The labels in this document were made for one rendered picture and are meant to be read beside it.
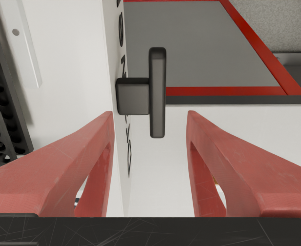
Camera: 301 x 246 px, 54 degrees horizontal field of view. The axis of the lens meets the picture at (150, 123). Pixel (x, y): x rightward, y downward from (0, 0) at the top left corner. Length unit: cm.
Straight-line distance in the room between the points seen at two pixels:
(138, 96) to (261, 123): 26
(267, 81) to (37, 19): 36
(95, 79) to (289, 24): 110
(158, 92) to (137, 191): 31
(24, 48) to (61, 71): 4
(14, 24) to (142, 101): 13
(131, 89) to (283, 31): 107
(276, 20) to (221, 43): 59
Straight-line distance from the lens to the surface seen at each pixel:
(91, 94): 20
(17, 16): 28
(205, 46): 63
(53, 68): 30
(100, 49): 18
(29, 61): 29
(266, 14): 120
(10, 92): 29
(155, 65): 20
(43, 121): 34
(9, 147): 28
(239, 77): 51
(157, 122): 22
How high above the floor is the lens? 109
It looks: 55 degrees down
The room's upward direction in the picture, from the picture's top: 178 degrees counter-clockwise
